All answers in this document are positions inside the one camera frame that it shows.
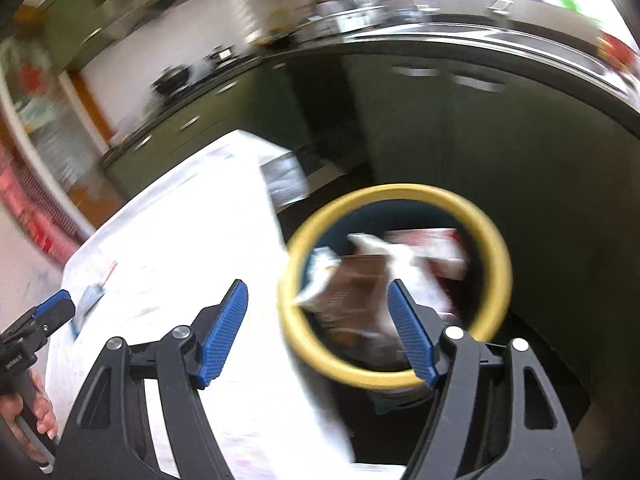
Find red and white box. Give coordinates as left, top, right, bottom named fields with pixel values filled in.
left=384, top=229, right=473, bottom=283

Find grey stool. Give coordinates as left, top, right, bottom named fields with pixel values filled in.
left=259, top=152, right=312, bottom=207

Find red container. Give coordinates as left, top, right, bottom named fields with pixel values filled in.
left=596, top=31, right=638, bottom=72

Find wooden framed shelf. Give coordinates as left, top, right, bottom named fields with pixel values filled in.
left=0, top=35, right=128, bottom=241

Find black wok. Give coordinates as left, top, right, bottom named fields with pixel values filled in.
left=151, top=66, right=195, bottom=97

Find red patterned mat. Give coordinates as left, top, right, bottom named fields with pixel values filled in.
left=0, top=157, right=88, bottom=266

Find person's left hand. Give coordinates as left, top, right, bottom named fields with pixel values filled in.
left=0, top=374, right=60, bottom=466

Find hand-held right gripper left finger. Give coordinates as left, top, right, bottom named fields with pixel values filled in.
left=54, top=279, right=249, bottom=480

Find grey blue wrapper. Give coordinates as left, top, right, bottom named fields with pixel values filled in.
left=72, top=282, right=107, bottom=323

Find white tablecloth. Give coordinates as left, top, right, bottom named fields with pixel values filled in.
left=45, top=130, right=411, bottom=480

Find black kitchen countertop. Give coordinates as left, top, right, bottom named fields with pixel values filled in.
left=102, top=7, right=640, bottom=138

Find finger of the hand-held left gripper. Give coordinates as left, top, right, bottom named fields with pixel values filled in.
left=25, top=289, right=77, bottom=335

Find yellow-rimmed blue bin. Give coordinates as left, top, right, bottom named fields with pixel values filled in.
left=277, top=183, right=513, bottom=413

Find green upper cabinets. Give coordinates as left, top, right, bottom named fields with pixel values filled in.
left=17, top=0, right=216, bottom=78

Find steel sink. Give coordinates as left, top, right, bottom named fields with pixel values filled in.
left=475, top=27, right=623, bottom=96

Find brown snack packet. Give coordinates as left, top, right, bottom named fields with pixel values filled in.
left=317, top=254, right=398, bottom=343

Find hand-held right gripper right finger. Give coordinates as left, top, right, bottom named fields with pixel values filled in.
left=388, top=279, right=583, bottom=480

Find green kitchen base cabinets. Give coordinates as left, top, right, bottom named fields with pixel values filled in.
left=102, top=47, right=640, bottom=341

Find white and blue wrapper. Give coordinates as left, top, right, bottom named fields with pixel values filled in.
left=295, top=247, right=343, bottom=308

